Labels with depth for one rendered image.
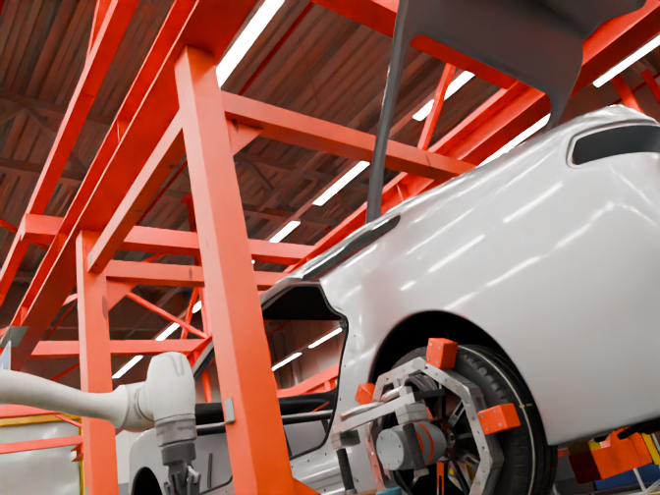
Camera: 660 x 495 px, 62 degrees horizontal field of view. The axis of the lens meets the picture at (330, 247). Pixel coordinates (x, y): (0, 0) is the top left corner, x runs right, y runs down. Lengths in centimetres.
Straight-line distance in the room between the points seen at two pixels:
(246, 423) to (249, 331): 37
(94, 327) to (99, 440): 76
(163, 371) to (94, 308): 291
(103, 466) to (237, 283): 196
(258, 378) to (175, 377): 90
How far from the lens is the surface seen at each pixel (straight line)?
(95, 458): 395
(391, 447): 190
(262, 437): 215
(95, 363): 409
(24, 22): 929
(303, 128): 316
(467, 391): 185
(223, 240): 239
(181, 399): 133
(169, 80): 325
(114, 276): 440
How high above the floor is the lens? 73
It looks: 25 degrees up
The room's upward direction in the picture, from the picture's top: 14 degrees counter-clockwise
